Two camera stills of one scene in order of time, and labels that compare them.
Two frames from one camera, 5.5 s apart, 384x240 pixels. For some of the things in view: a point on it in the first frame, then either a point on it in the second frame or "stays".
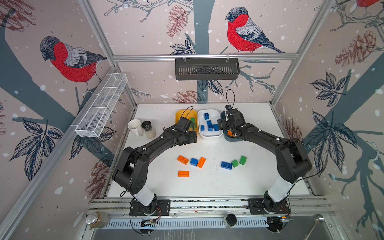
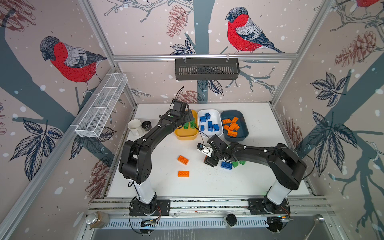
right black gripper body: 226,124 to 213,158
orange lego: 182,159 stays
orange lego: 183,173 stays
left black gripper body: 189,137 to 185,117
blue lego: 209,124 stays
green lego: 193,120 stays
